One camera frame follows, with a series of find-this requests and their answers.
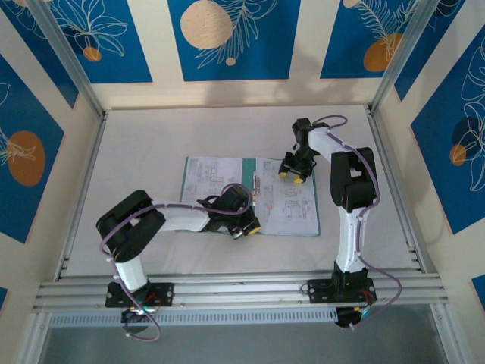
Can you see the printed white paper sheet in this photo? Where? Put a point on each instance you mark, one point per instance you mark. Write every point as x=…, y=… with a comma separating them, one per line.
x=204, y=170
x=291, y=212

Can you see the green folder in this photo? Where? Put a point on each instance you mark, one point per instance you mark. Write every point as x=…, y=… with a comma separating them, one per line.
x=248, y=167

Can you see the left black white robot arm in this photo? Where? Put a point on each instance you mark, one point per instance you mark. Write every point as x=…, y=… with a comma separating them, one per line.
x=129, y=227

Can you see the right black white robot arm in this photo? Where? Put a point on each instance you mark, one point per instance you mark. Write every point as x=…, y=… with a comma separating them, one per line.
x=352, y=182

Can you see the metal folder clip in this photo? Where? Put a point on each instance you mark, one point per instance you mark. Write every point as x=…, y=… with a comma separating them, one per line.
x=257, y=186

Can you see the black base electronics box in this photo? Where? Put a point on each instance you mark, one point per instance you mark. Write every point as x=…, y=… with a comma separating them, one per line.
x=350, y=316

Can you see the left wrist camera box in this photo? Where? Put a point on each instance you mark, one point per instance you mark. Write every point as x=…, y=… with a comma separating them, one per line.
x=238, y=235

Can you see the aluminium mounting rail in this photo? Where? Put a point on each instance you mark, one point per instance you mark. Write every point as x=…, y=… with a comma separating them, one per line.
x=242, y=292

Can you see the aluminium side rail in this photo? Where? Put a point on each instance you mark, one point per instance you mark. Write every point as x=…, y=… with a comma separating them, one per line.
x=92, y=159
x=381, y=144

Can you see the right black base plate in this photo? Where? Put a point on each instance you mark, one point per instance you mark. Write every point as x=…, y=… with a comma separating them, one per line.
x=318, y=290

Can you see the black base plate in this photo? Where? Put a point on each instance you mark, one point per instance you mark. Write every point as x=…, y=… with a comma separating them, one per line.
x=166, y=294
x=318, y=290

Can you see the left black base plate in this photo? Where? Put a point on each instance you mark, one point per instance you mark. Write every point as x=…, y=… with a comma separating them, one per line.
x=166, y=294

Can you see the aluminium frame post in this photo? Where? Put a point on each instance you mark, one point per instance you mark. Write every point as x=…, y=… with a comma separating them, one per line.
x=401, y=49
x=68, y=57

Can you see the short aluminium frame bar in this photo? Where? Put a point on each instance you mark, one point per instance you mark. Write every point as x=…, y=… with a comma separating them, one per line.
x=36, y=337
x=443, y=333

